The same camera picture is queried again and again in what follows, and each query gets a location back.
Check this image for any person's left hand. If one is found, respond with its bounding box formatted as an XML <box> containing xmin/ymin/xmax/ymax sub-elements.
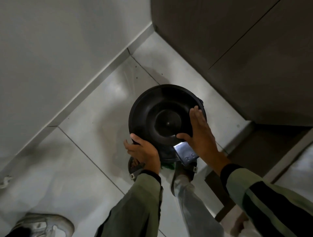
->
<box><xmin>123</xmin><ymin>133</ymin><xmax>161</xmax><ymax>174</ymax></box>

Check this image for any person's right hand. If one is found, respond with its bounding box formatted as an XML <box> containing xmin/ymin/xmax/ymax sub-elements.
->
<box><xmin>177</xmin><ymin>105</ymin><xmax>224</xmax><ymax>162</ymax></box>

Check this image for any black round pot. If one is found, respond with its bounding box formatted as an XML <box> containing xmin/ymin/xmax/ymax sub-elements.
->
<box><xmin>128</xmin><ymin>84</ymin><xmax>207</xmax><ymax>164</ymax></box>

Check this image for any person's right forearm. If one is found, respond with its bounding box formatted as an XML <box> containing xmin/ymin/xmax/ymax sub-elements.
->
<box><xmin>210</xmin><ymin>151</ymin><xmax>313</xmax><ymax>237</ymax></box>

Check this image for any person's left forearm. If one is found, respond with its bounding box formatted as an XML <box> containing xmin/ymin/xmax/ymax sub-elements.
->
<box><xmin>95</xmin><ymin>168</ymin><xmax>163</xmax><ymax>237</ymax></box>

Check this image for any person's left sandal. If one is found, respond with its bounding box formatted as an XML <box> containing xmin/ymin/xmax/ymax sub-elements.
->
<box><xmin>128</xmin><ymin>156</ymin><xmax>147</xmax><ymax>181</ymax></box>

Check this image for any person's sandal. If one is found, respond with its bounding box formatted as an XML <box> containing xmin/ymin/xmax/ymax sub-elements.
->
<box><xmin>170</xmin><ymin>161</ymin><xmax>198</xmax><ymax>197</ymax></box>
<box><xmin>128</xmin><ymin>156</ymin><xmax>147</xmax><ymax>181</ymax></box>

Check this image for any person's right sandal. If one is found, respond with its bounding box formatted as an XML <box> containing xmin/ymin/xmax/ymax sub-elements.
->
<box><xmin>170</xmin><ymin>161</ymin><xmax>198</xmax><ymax>197</ymax></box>

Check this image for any person's right leg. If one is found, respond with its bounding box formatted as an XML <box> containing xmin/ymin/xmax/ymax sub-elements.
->
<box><xmin>174</xmin><ymin>174</ymin><xmax>225</xmax><ymax>237</ymax></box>

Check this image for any dark brown cabinet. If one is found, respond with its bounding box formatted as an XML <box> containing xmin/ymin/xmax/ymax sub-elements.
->
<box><xmin>150</xmin><ymin>0</ymin><xmax>313</xmax><ymax>127</ymax></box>

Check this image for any white sneaker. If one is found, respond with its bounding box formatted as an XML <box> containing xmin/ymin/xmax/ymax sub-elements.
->
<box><xmin>9</xmin><ymin>213</ymin><xmax>75</xmax><ymax>237</ymax></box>

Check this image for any small white object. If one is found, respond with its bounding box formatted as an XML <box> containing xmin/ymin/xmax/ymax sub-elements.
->
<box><xmin>0</xmin><ymin>175</ymin><xmax>13</xmax><ymax>189</ymax></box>

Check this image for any silver metal handle plate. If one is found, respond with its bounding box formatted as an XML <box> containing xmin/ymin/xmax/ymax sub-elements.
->
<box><xmin>173</xmin><ymin>142</ymin><xmax>198</xmax><ymax>167</ymax></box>

